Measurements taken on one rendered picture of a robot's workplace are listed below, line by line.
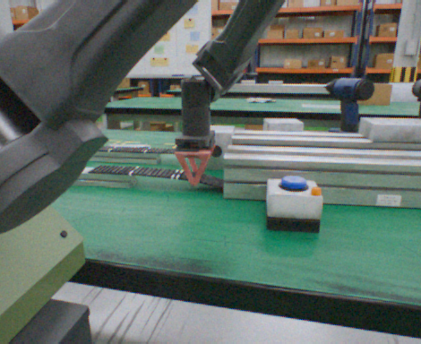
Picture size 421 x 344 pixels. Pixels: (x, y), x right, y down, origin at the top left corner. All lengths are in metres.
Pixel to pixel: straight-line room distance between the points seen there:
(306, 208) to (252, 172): 0.15
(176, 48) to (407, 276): 3.39
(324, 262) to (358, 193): 0.22
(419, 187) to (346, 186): 0.12
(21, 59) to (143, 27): 0.07
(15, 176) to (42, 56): 0.07
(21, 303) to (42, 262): 0.05
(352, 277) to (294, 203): 0.13
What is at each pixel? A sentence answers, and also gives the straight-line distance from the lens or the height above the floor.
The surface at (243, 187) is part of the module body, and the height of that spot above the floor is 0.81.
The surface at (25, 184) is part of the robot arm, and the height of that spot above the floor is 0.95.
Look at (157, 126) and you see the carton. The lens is 4.62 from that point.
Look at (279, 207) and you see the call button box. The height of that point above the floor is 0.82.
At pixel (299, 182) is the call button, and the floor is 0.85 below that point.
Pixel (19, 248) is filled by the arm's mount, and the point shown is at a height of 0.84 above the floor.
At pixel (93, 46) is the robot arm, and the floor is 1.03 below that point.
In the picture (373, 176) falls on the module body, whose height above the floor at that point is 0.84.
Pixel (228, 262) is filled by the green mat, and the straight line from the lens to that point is 0.44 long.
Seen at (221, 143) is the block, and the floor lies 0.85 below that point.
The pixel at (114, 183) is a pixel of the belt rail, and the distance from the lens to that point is 0.72.
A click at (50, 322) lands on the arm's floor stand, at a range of 0.39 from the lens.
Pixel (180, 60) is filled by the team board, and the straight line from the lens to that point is 3.64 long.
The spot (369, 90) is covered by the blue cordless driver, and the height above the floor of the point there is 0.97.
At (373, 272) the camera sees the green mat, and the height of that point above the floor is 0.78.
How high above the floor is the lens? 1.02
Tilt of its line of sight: 17 degrees down
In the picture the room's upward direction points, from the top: straight up
